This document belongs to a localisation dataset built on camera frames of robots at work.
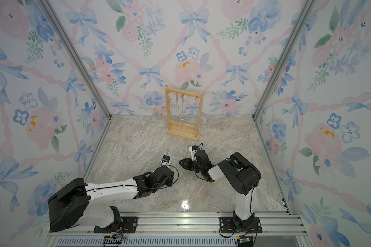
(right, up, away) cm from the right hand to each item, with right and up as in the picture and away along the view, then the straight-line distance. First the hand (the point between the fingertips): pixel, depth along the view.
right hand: (181, 161), depth 94 cm
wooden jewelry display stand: (0, +20, +10) cm, 22 cm away
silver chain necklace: (-10, +5, +7) cm, 13 cm away
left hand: (-4, -4, -9) cm, 10 cm away
